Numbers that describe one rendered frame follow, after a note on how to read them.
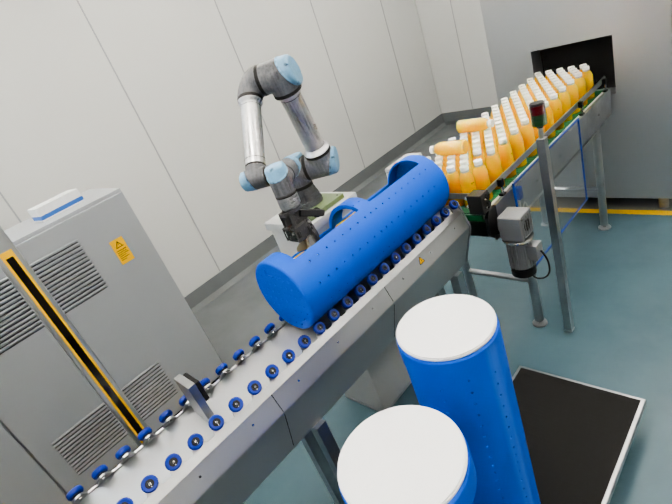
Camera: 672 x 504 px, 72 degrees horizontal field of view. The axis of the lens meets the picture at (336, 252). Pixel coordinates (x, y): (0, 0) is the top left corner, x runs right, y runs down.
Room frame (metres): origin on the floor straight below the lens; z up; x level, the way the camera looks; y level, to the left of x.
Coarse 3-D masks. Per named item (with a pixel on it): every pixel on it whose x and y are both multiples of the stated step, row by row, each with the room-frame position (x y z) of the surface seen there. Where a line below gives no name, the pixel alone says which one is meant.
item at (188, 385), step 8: (176, 376) 1.21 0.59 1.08; (184, 376) 1.20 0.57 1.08; (184, 384) 1.15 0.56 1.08; (192, 384) 1.14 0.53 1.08; (200, 384) 1.15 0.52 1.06; (184, 392) 1.18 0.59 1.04; (192, 392) 1.13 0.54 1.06; (200, 392) 1.15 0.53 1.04; (192, 400) 1.15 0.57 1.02; (200, 400) 1.13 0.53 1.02; (200, 408) 1.13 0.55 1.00; (208, 408) 1.14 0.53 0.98; (200, 416) 1.18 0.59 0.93; (208, 416) 1.13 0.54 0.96
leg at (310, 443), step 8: (304, 440) 1.38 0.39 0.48; (312, 440) 1.38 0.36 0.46; (312, 448) 1.37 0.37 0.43; (320, 448) 1.39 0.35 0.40; (312, 456) 1.38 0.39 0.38; (320, 456) 1.38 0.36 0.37; (320, 464) 1.37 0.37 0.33; (328, 464) 1.39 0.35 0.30; (320, 472) 1.39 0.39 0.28; (328, 472) 1.38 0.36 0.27; (328, 480) 1.37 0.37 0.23; (336, 480) 1.39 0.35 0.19; (328, 488) 1.39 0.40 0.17; (336, 488) 1.38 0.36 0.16; (336, 496) 1.37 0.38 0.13
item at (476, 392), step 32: (480, 352) 0.90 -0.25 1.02; (416, 384) 0.98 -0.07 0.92; (448, 384) 0.91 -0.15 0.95; (480, 384) 0.89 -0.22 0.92; (512, 384) 0.97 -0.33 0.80; (448, 416) 0.92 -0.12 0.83; (480, 416) 0.89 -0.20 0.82; (512, 416) 0.92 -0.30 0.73; (480, 448) 0.90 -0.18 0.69; (512, 448) 0.91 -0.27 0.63; (480, 480) 0.90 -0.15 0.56; (512, 480) 0.90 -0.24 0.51
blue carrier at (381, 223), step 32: (416, 160) 1.88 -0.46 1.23; (384, 192) 1.69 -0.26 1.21; (416, 192) 1.72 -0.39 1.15; (448, 192) 1.83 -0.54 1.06; (352, 224) 1.55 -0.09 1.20; (384, 224) 1.58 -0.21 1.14; (416, 224) 1.69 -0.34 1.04; (288, 256) 1.42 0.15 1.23; (320, 256) 1.42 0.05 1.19; (352, 256) 1.46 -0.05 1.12; (384, 256) 1.57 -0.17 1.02; (288, 288) 1.37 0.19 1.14; (320, 288) 1.35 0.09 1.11; (352, 288) 1.47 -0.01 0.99; (288, 320) 1.45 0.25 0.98
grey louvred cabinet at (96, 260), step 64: (64, 256) 2.35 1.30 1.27; (128, 256) 2.52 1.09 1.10; (0, 320) 2.11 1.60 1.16; (128, 320) 2.41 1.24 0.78; (192, 320) 2.60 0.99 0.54; (0, 384) 2.02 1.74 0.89; (64, 384) 2.14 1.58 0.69; (128, 384) 2.28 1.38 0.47; (0, 448) 1.91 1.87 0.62; (64, 448) 2.02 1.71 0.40
